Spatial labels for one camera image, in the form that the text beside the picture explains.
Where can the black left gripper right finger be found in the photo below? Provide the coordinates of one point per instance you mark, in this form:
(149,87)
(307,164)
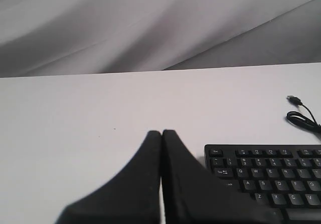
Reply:
(192,194)

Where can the black acer keyboard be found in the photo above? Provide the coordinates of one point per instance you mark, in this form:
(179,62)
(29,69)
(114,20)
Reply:
(285,177)

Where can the grey backdrop cloth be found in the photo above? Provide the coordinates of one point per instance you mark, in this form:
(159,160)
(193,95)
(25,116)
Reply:
(60,37)

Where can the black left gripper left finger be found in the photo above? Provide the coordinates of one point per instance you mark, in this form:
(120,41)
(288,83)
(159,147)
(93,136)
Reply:
(131,196)

